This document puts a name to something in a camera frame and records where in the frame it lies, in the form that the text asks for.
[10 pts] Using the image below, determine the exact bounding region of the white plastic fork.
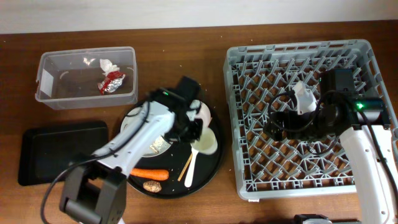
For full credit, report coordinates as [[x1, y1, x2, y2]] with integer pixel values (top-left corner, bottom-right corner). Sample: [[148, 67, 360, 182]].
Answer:
[[184, 147, 198, 188]]

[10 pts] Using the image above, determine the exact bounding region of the pink bowl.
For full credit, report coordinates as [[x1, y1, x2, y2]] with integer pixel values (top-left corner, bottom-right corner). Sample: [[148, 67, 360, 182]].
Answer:
[[190, 100, 212, 129]]

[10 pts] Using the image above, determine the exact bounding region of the white cup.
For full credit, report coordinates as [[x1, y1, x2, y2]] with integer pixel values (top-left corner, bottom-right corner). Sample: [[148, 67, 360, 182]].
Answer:
[[191, 128, 218, 155]]

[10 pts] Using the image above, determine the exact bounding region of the grey plate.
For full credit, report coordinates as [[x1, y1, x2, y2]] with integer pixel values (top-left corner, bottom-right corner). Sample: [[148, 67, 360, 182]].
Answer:
[[120, 106, 172, 158]]

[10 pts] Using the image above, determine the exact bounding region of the wooden chopstick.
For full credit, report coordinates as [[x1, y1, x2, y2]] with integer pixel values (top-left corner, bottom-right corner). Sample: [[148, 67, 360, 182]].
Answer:
[[177, 153, 193, 182]]

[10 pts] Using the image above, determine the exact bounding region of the red foil snack wrapper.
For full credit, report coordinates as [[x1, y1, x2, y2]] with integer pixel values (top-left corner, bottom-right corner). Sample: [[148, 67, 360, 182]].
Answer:
[[98, 71, 126, 95]]

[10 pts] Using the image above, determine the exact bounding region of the white tissue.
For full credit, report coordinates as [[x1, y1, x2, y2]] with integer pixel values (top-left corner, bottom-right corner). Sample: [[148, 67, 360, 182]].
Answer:
[[99, 58, 120, 76]]

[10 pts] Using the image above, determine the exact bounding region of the pile of peanut shells and rice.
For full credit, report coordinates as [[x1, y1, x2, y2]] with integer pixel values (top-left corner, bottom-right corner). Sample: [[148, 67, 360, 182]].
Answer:
[[149, 136, 171, 155]]

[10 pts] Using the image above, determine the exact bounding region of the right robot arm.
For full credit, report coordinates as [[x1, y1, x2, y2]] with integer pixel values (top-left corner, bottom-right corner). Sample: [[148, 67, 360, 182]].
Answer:
[[264, 69, 397, 223]]

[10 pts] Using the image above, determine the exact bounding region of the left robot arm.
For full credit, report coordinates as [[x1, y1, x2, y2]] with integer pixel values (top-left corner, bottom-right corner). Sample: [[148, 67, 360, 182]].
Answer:
[[59, 77, 203, 223]]

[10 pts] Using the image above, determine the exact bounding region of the grey dishwasher rack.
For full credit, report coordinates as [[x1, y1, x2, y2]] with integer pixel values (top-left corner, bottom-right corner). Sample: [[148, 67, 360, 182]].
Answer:
[[223, 39, 397, 201]]

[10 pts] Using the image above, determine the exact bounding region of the black round tray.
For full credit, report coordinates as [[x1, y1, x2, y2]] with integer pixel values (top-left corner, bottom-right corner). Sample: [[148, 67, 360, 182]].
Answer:
[[127, 106, 225, 199]]

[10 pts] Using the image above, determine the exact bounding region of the orange carrot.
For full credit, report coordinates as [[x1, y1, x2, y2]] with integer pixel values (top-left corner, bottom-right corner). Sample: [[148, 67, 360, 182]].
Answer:
[[130, 168, 169, 181]]

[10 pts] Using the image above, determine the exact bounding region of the brown walnut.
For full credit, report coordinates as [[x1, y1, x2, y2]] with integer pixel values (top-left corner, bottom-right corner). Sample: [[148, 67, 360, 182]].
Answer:
[[143, 180, 162, 193]]

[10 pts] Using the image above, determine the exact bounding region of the clear plastic bin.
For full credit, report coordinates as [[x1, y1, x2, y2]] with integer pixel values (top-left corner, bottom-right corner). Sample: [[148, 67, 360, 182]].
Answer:
[[35, 47, 138, 110]]

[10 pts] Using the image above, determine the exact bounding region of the black rectangular tray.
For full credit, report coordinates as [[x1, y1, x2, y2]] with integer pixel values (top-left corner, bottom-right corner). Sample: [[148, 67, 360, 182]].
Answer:
[[17, 121, 108, 186]]

